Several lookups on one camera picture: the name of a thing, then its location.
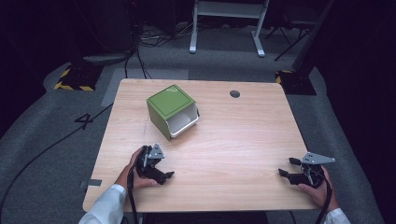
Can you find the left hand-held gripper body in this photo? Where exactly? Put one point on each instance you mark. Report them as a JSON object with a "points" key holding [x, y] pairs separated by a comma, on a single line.
{"points": [[146, 163]]}

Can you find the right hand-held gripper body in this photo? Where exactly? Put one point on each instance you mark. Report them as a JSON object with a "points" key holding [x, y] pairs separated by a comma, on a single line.
{"points": [[311, 174]]}

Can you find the white plastic drawer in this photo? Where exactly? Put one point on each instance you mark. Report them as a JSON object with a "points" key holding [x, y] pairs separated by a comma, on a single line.
{"points": [[183, 119]]}

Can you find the green storage box casing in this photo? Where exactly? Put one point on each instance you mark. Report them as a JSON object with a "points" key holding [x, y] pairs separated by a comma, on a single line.
{"points": [[168, 101]]}

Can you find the person's left hand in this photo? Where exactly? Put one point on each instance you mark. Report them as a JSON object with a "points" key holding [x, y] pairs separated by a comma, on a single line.
{"points": [[127, 177]]}

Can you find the person's right hand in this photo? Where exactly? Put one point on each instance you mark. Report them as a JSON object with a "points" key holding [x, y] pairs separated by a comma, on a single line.
{"points": [[320, 196]]}

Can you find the grey tape strip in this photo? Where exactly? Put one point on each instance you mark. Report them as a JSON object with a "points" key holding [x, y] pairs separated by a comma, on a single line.
{"points": [[93, 183]]}

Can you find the black base with yellow stripes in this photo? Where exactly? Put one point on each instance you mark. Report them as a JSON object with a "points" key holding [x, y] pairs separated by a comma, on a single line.
{"points": [[79, 77], [297, 82]]}

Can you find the dark slanted stand pole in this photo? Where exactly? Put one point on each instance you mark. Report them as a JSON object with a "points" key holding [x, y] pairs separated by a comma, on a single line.
{"points": [[313, 37]]}

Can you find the black folding tripod stand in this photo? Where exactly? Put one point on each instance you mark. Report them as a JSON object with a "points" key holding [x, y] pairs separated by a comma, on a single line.
{"points": [[291, 34]]}

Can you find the dark equipment stand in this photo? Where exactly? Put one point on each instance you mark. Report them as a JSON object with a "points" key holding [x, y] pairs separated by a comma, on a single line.
{"points": [[106, 31]]}

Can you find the white metal desk frame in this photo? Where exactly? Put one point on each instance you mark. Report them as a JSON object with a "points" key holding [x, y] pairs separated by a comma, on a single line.
{"points": [[229, 9]]}

